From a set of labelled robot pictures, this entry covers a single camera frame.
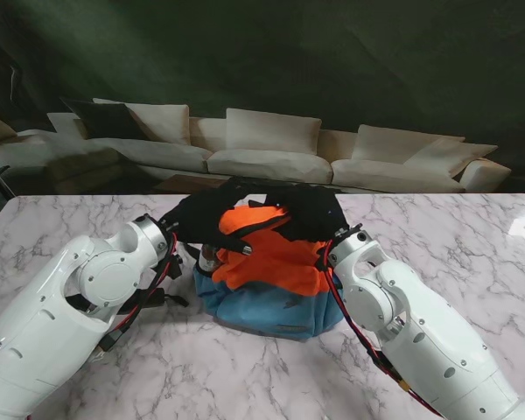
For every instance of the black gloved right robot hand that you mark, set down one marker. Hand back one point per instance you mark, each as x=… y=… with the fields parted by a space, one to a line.
x=315 y=214

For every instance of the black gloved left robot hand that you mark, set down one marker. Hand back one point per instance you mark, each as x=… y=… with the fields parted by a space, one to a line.
x=201 y=214

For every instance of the coffee bottle with green cap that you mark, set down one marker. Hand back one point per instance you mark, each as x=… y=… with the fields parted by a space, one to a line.
x=207 y=262

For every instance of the orange and blue backpack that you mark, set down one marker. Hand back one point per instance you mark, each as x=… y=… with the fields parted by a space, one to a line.
x=280 y=271

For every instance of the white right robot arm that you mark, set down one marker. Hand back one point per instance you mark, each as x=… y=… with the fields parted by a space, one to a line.
x=420 y=328

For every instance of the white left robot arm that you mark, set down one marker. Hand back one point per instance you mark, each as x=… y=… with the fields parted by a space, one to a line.
x=48 y=315

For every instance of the wooden coffee table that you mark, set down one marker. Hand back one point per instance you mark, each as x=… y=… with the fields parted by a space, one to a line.
x=188 y=184

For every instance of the cream sectional sofa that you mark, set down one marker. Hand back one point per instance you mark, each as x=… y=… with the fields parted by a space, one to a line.
x=267 y=166

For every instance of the cream sofa back cushion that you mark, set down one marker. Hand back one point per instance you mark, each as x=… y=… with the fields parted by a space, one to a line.
x=455 y=157
x=166 y=122
x=271 y=131
x=385 y=142

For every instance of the dark brown sofa cushion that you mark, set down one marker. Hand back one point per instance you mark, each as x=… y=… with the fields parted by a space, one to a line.
x=105 y=120

